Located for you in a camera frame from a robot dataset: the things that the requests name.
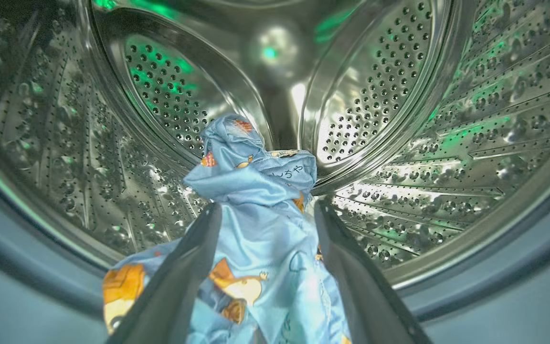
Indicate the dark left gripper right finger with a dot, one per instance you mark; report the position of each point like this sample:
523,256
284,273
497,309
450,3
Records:
356,291

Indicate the grey rubber door gasket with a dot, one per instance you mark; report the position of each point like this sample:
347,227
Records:
26,306

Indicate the steel perforated washer drum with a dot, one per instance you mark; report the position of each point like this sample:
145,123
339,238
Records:
447,143

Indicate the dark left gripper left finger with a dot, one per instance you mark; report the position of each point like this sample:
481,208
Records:
179,286

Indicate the blue cartoon print garment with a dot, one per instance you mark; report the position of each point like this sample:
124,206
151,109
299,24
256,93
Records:
265,229

